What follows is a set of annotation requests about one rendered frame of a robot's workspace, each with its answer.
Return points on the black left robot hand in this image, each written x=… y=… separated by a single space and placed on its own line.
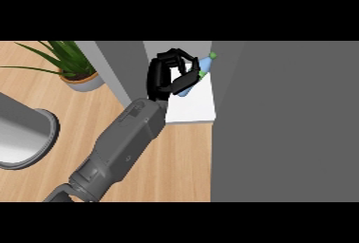
x=161 y=79

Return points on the blue water bottle green cap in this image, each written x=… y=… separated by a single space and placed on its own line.
x=205 y=63

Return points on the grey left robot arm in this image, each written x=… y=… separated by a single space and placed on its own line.
x=122 y=139

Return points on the large dark grey cabinet door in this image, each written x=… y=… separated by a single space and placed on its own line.
x=285 y=121

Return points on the green potted plant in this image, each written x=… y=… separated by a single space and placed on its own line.
x=69 y=65

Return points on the grey cylindrical appliance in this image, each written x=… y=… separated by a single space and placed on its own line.
x=20 y=133

